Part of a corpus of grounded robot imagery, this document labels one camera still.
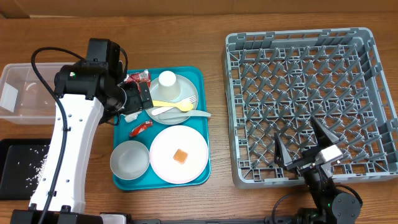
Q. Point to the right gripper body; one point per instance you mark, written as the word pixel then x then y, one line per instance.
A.
pixel 302 162

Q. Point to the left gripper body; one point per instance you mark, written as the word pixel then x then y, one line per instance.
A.
pixel 134 102

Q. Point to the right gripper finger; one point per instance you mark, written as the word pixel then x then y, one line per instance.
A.
pixel 325 138
pixel 281 155

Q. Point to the grey bowl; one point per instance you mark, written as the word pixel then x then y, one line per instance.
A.
pixel 129 160

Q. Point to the orange food cube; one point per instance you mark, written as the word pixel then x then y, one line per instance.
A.
pixel 180 156

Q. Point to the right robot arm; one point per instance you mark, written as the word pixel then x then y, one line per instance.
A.
pixel 335 203

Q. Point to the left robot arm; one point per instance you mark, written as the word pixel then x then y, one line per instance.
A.
pixel 87 93

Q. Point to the grey dishwasher rack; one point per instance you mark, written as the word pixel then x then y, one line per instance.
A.
pixel 275 82

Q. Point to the black waste tray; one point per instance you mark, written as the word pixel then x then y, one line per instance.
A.
pixel 11 182

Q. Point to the large red snack wrapper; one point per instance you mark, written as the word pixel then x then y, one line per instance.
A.
pixel 138 76

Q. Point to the crumpled white napkin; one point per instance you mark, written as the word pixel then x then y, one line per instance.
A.
pixel 131 117

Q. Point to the small red ketchup packet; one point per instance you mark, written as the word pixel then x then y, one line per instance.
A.
pixel 141 128

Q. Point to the white paper cup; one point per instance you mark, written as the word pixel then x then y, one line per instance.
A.
pixel 169 86

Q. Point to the yellow plastic spoon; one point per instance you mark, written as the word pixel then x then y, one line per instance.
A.
pixel 181 105

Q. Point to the grey plate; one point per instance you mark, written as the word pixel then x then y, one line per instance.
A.
pixel 187 89

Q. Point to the white plastic fork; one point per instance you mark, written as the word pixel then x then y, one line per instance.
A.
pixel 191 99

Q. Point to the light blue plastic knife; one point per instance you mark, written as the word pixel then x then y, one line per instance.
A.
pixel 190 113

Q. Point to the white pink-rimmed plate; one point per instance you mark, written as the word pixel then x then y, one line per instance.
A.
pixel 164 146

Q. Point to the teal serving tray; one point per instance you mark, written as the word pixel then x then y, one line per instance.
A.
pixel 149 180

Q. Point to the spilled rice grains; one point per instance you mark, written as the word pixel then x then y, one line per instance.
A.
pixel 31 166

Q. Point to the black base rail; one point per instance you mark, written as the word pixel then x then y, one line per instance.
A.
pixel 266 220

